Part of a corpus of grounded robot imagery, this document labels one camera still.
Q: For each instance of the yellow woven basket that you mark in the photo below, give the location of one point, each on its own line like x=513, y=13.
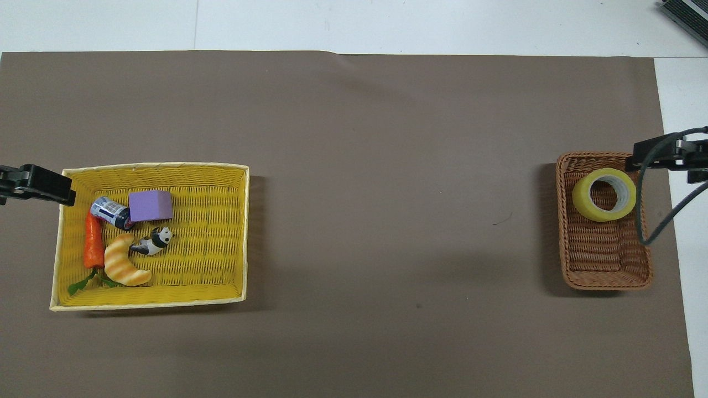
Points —
x=210, y=243

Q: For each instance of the yellow tape roll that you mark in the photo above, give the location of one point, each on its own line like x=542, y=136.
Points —
x=581, y=199

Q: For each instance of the brown wicker basket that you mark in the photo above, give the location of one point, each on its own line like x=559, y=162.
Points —
x=603, y=254

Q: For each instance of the small panda figure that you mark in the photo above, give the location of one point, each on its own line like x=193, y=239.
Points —
x=157, y=240

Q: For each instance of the purple foam block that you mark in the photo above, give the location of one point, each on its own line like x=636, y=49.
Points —
x=150, y=205

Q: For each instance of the toy croissant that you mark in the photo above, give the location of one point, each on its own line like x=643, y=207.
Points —
x=119, y=262

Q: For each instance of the blue and white can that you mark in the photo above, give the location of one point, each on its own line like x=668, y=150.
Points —
x=109, y=210

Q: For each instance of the orange toy carrot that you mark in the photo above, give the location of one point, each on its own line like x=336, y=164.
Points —
x=94, y=243

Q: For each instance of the black stand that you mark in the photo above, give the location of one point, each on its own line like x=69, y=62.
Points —
x=688, y=16

